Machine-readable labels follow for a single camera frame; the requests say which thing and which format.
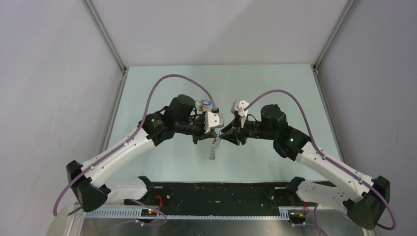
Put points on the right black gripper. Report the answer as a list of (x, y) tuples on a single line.
[(240, 136)]

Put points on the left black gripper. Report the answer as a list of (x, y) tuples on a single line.
[(202, 132)]

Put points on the metal keyring band with rings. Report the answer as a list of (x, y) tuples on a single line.
[(215, 145)]

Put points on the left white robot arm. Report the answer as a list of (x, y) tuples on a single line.
[(89, 181)]

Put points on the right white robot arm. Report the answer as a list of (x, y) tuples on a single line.
[(361, 197)]

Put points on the left controller board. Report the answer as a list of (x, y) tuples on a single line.
[(147, 212)]

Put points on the controller board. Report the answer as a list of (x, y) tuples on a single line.
[(147, 212), (298, 214)]

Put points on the right controller board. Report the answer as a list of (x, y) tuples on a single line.
[(298, 214)]

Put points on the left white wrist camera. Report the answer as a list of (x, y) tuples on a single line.
[(213, 121)]

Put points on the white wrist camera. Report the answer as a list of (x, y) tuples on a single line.
[(213, 121), (239, 109)]

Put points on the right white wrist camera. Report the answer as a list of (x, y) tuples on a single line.
[(239, 109)]

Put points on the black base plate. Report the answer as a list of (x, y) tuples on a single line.
[(221, 198)]

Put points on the white slotted cable duct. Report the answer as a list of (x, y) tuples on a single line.
[(140, 213)]

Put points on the left aluminium corner post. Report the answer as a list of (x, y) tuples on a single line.
[(96, 19)]

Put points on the aluminium corner post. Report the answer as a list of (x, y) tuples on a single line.
[(96, 19), (334, 33)]

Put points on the right aluminium corner post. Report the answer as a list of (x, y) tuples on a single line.
[(334, 33)]

